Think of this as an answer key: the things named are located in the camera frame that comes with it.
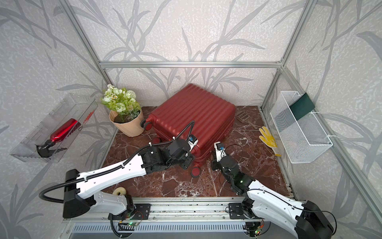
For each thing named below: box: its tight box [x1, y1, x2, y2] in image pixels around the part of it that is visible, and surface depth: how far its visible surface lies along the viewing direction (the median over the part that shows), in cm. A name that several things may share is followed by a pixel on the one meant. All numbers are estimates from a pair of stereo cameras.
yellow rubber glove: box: [258, 125, 283, 157], surface depth 104 cm
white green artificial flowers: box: [100, 83, 142, 123], surface depth 88 cm
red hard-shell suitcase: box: [140, 83, 237, 178], surface depth 87 cm
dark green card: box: [288, 92, 316, 121], surface depth 73 cm
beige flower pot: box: [108, 109, 145, 138], surface depth 93 cm
